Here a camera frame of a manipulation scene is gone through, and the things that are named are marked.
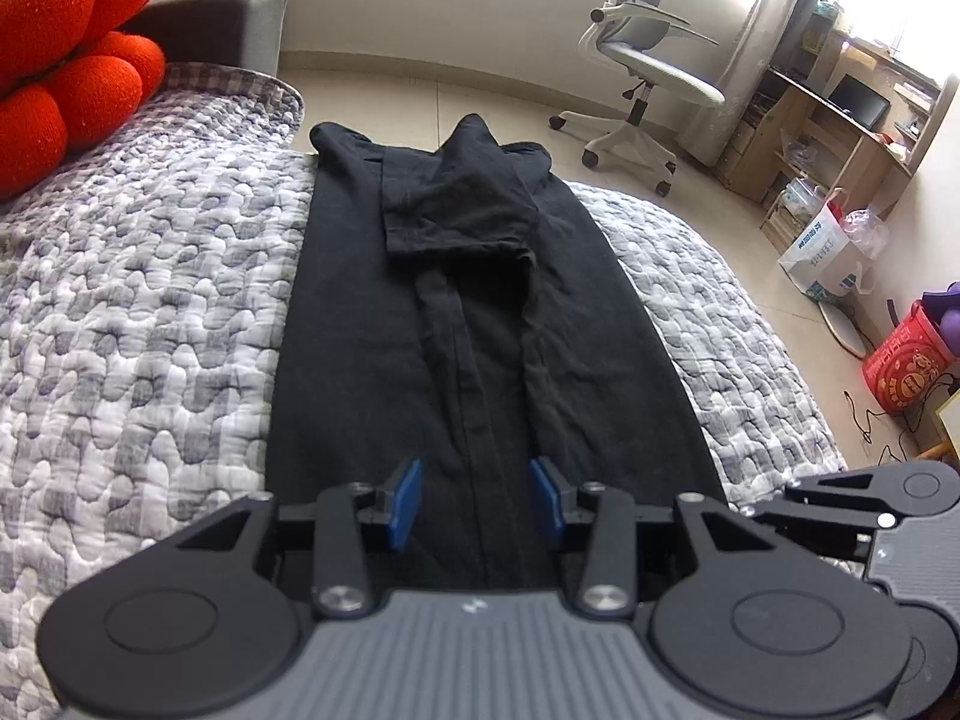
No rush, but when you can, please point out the purple plush toy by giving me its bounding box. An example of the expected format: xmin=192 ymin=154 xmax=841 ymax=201
xmin=921 ymin=281 xmax=960 ymax=361

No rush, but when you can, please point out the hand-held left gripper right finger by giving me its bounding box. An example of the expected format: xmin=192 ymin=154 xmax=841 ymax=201
xmin=529 ymin=456 xmax=781 ymax=616

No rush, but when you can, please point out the grey white quilted blanket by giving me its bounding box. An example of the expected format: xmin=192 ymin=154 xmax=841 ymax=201
xmin=0 ymin=60 xmax=848 ymax=691

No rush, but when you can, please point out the translucent pink plastic bag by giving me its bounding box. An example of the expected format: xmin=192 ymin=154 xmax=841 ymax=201
xmin=844 ymin=208 xmax=890 ymax=256

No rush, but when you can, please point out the white paper shopping bag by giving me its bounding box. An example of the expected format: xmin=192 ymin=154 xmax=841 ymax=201
xmin=778 ymin=189 xmax=877 ymax=305

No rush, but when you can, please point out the beige curtain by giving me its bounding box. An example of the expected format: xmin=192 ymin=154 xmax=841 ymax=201
xmin=679 ymin=0 xmax=845 ymax=170

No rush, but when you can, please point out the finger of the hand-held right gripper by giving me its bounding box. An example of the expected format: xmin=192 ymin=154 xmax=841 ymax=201
xmin=757 ymin=521 xmax=875 ymax=562
xmin=750 ymin=465 xmax=905 ymax=531

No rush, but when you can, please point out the black floor cable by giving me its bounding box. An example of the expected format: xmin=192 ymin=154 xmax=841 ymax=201
xmin=844 ymin=382 xmax=960 ymax=466

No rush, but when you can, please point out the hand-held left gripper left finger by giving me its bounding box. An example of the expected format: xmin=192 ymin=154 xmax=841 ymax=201
xmin=172 ymin=457 xmax=425 ymax=616

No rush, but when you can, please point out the grey sofa armrest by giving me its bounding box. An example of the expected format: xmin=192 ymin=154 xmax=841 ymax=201
xmin=124 ymin=0 xmax=290 ymax=76

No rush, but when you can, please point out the black T-shirt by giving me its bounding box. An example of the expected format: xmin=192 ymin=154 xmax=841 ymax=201
xmin=268 ymin=114 xmax=728 ymax=593

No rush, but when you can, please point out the wooden desk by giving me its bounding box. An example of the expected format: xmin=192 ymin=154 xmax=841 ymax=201
xmin=712 ymin=7 xmax=953 ymax=256

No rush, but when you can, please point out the orange flower cushion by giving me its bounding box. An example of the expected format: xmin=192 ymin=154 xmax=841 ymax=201
xmin=0 ymin=0 xmax=172 ymax=200

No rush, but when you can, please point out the black monitor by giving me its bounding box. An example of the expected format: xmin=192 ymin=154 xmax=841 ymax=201
xmin=829 ymin=73 xmax=892 ymax=130

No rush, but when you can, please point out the clear plastic bag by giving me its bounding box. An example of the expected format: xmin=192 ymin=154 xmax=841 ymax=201
xmin=780 ymin=178 xmax=826 ymax=220

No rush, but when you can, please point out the white oval flat object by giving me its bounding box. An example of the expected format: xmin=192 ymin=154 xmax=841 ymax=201
xmin=821 ymin=300 xmax=871 ymax=359

